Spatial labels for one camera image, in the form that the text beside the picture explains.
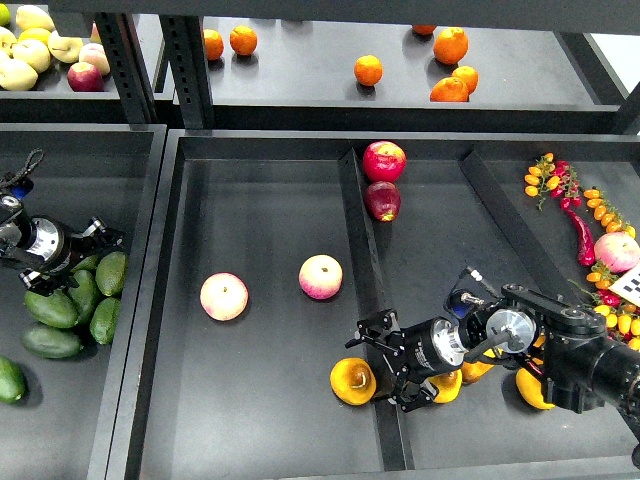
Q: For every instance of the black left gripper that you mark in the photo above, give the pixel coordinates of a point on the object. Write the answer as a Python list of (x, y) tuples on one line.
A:
[(53, 249)]

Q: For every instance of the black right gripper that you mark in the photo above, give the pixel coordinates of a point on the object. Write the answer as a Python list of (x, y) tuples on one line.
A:
[(413, 354)]

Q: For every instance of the dark green avocado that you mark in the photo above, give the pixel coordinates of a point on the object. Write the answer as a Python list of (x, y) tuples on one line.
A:
[(56, 310)]

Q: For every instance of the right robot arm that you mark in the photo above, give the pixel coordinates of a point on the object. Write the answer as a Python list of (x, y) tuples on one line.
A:
[(565, 348)]

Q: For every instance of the green avocado top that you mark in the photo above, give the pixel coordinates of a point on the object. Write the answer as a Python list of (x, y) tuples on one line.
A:
[(89, 264)]

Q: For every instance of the green avocado right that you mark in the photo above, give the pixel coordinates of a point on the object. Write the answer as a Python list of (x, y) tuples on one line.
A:
[(111, 272)]

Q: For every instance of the yellow pear with stem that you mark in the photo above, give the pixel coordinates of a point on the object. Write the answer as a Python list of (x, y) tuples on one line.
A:
[(448, 386)]

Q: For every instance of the tall yellow pear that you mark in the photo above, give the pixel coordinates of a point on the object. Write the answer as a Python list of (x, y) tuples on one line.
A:
[(473, 372)]

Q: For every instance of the green avocado lower left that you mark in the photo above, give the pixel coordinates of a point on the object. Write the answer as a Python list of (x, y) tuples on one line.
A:
[(12, 382)]

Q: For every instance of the pale yellow pear shelf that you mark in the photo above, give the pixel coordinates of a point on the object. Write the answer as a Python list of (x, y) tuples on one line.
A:
[(17, 75)]

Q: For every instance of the pink apple centre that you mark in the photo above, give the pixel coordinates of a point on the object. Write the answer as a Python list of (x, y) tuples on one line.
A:
[(320, 277)]

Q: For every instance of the pink apple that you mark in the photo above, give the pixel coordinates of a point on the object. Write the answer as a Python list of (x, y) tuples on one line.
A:
[(224, 296), (320, 277)]

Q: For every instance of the pink apple left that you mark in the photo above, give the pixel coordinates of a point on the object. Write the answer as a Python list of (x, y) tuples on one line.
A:
[(224, 296)]

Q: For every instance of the dark red apple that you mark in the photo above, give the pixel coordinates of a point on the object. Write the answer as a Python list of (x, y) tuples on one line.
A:
[(382, 200)]

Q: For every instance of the black centre tray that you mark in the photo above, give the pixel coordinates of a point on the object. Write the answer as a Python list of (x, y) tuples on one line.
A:
[(250, 398)]

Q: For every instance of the red apple on shelf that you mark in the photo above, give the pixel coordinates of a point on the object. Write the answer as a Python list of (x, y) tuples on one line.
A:
[(85, 77)]

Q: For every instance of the bright red apple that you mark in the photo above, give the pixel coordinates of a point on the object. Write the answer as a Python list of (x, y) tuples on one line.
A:
[(383, 161)]

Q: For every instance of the pink peach on shelf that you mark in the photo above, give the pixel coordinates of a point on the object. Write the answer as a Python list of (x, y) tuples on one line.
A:
[(94, 54)]

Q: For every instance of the pale yellow apple shelf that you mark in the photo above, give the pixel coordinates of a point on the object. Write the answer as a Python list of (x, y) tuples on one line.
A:
[(63, 48)]

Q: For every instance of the red chili pepper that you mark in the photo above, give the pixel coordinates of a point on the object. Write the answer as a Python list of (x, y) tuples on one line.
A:
[(585, 242)]

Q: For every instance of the cherry tomato bunch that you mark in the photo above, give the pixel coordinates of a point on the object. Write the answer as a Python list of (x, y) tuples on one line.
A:
[(556, 179)]

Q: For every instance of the pink apple right bin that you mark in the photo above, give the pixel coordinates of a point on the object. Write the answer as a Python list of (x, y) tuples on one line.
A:
[(617, 251)]

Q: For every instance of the orange on shelf left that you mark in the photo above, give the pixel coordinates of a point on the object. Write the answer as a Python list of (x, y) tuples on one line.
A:
[(214, 44)]

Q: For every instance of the orange shelf front right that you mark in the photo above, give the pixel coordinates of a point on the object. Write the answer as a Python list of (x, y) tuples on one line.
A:
[(450, 89)]

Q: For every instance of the orange on shelf centre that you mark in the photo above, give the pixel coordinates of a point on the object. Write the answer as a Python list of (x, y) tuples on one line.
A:
[(368, 70)]

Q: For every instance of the orange shelf small right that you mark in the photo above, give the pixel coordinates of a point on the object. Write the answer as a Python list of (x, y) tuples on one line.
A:
[(468, 75)]

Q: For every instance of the black upper shelf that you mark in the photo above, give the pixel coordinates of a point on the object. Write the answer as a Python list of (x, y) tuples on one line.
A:
[(540, 67)]

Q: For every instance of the large orange on shelf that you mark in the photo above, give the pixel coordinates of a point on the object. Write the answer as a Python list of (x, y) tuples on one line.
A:
[(451, 45)]

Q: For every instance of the orange at shelf back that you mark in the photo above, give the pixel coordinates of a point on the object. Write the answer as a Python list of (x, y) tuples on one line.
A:
[(424, 30)]

